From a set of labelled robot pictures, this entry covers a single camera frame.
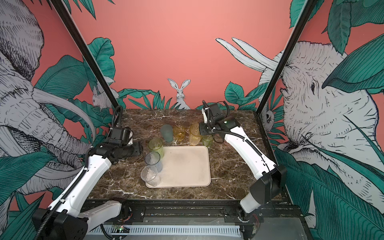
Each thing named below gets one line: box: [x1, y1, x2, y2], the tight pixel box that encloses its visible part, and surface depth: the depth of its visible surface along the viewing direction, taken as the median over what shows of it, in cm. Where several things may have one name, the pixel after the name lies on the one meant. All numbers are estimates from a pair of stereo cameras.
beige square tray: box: [145, 145, 211, 188], surface depth 93 cm
